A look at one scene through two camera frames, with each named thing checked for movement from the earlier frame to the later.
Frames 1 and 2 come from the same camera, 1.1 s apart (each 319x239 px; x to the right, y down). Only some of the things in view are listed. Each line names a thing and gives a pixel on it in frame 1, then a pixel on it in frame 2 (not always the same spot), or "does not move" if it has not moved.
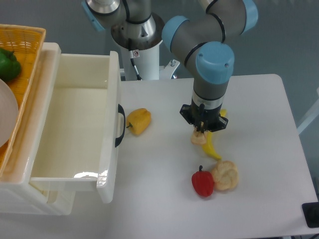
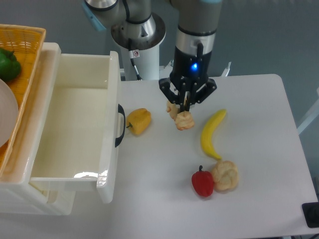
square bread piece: (198, 138) -> (184, 119)
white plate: (9, 113) does not move
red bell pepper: (203, 182) does not move
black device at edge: (311, 213) does not move
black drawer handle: (121, 111) does not move
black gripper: (205, 120) -> (189, 69)
